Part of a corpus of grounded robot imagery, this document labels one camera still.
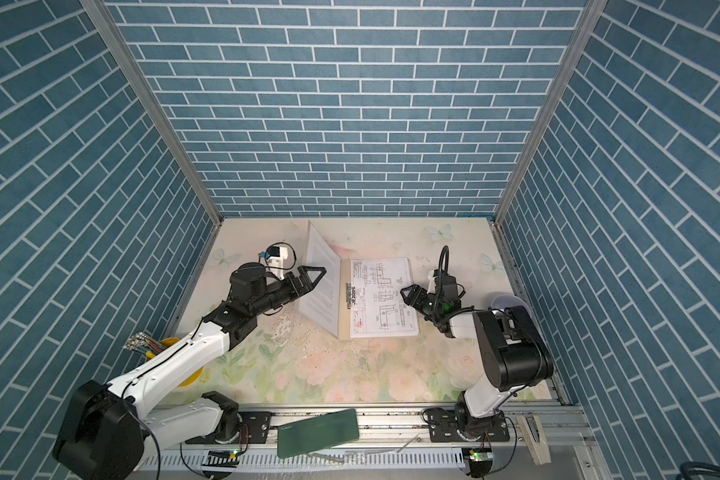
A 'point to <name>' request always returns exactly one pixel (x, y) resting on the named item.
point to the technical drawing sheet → (380, 309)
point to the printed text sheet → (322, 305)
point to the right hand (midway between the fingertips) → (405, 292)
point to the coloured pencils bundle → (141, 341)
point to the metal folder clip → (350, 295)
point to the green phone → (317, 433)
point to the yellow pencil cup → (189, 376)
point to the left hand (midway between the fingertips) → (319, 276)
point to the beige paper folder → (345, 304)
